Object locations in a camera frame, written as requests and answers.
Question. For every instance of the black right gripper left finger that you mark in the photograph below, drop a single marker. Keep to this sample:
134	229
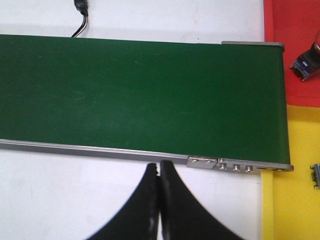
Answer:
138	219

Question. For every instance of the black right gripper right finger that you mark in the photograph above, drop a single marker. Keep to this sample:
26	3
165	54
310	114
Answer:
182	215

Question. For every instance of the yellow mushroom push button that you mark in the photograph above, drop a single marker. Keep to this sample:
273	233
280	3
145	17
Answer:
315	175

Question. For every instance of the red mushroom push button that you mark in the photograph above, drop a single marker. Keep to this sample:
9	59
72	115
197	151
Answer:
307	64

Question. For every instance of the yellow plate mat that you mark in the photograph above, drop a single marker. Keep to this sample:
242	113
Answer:
290	202

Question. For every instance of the green conveyor belt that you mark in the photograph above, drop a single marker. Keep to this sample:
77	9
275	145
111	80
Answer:
210	100

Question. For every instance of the red plate mat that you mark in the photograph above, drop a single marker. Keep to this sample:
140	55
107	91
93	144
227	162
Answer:
295	24

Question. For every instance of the aluminium conveyor front rail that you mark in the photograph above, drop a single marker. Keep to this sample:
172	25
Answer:
191	161

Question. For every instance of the aluminium conveyor rail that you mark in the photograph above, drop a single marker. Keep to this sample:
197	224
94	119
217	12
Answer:
191	161
256	43

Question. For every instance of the aluminium conveyor rear rail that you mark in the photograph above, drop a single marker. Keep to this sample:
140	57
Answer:
256	43

